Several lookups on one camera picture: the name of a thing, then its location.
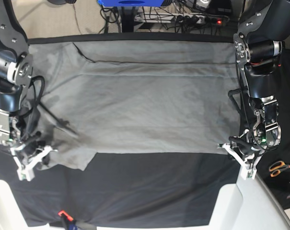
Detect orange handled scissors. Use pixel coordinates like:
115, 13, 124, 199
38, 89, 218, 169
268, 161, 290, 178

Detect grey T-shirt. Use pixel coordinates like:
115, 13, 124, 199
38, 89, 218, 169
29, 40, 240, 170

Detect blue box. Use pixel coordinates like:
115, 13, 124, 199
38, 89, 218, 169
97, 0, 164, 7

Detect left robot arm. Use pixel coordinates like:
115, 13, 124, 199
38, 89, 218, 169
219, 0, 290, 179

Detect white power strip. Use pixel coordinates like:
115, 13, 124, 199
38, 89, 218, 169
134, 12, 206, 24

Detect red blue clamp bottom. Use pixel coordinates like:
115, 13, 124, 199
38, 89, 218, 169
58, 210, 79, 230

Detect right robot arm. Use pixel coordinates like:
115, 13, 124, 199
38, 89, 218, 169
0, 0, 53, 182

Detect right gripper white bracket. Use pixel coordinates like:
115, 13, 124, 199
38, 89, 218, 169
10, 131, 58, 181

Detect black table cloth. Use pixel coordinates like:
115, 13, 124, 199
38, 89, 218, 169
0, 33, 290, 228

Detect black stand pole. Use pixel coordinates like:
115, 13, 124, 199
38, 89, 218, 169
121, 7, 136, 33

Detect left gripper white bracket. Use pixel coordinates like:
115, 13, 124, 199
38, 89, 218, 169
217, 134, 265, 180

